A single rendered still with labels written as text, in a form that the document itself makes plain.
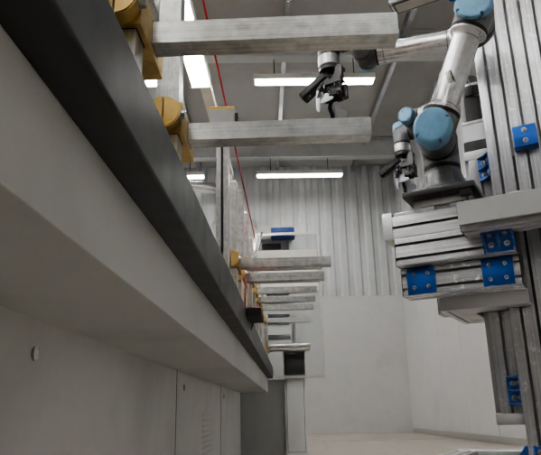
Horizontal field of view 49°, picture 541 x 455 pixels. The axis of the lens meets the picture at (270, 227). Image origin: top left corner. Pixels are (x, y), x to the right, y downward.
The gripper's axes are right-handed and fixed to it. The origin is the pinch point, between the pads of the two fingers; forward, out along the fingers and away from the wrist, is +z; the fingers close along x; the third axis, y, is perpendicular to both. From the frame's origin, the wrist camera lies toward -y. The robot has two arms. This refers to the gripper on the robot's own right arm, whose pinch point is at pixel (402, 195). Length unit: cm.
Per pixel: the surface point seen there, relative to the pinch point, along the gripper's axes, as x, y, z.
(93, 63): -227, 42, 69
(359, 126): -174, 43, 51
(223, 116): -126, -14, 13
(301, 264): -88, -9, 49
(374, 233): 803, -285, -229
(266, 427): 158, -163, 104
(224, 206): -125, -14, 39
